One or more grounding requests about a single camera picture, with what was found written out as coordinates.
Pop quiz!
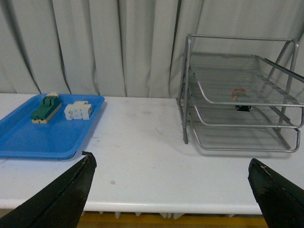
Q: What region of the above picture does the red emergency stop button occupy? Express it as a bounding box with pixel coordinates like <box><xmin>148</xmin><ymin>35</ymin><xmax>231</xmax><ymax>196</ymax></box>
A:
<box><xmin>231</xmin><ymin>87</ymin><xmax>251</xmax><ymax>112</ymax></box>

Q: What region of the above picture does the grey metal mesh rack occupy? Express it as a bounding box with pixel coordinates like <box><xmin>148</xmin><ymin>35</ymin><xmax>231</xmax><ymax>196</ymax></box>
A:
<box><xmin>177</xmin><ymin>34</ymin><xmax>304</xmax><ymax>153</ymax></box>

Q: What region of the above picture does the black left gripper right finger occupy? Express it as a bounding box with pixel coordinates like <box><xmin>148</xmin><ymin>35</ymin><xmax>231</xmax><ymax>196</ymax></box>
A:
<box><xmin>248</xmin><ymin>158</ymin><xmax>304</xmax><ymax>228</ymax></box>

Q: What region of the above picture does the white curtain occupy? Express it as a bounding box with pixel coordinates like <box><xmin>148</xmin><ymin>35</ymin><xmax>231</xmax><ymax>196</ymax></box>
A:
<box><xmin>0</xmin><ymin>0</ymin><xmax>304</xmax><ymax>98</ymax></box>

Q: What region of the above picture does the blue plastic tray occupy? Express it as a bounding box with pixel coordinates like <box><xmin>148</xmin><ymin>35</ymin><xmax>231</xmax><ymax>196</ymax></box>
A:
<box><xmin>0</xmin><ymin>94</ymin><xmax>105</xmax><ymax>159</ymax></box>

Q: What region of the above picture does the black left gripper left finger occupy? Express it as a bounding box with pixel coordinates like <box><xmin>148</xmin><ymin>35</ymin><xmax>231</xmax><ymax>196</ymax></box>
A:
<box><xmin>0</xmin><ymin>152</ymin><xmax>97</xmax><ymax>228</ymax></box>

